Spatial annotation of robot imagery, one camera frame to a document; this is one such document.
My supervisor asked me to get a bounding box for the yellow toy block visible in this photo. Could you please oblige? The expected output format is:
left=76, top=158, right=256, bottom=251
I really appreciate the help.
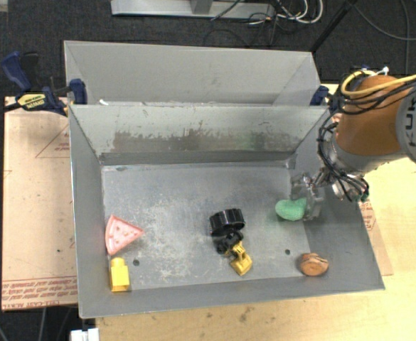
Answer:
left=108, top=256, right=131, bottom=293

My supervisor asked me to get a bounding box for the pink toy pizza slice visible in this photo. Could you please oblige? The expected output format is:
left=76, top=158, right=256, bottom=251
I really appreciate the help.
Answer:
left=104, top=214, right=145, bottom=256

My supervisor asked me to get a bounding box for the grey metal bin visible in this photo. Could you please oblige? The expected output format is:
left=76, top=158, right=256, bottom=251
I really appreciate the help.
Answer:
left=63, top=40, right=386, bottom=320

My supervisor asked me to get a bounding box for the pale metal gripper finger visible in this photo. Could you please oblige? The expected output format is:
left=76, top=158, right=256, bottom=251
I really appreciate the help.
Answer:
left=289, top=174, right=306, bottom=202
left=302, top=187, right=325, bottom=223

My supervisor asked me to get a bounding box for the green sponge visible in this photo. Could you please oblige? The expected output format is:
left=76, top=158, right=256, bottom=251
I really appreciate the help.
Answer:
left=274, top=197, right=309, bottom=223

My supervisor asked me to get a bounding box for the yellow and black toy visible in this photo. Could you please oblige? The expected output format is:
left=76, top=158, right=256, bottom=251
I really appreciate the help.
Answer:
left=214, top=229, right=253, bottom=277

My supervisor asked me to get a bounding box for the brown wooden disc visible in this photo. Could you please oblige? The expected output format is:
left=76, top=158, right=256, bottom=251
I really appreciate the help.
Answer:
left=297, top=252, right=330, bottom=278

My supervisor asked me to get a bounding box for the black ribbed cap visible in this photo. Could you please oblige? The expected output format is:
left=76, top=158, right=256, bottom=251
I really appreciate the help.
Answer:
left=208, top=207, right=246, bottom=237

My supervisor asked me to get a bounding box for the brown cardboard board red print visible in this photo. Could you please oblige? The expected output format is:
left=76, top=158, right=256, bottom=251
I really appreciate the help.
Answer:
left=1, top=96, right=394, bottom=312

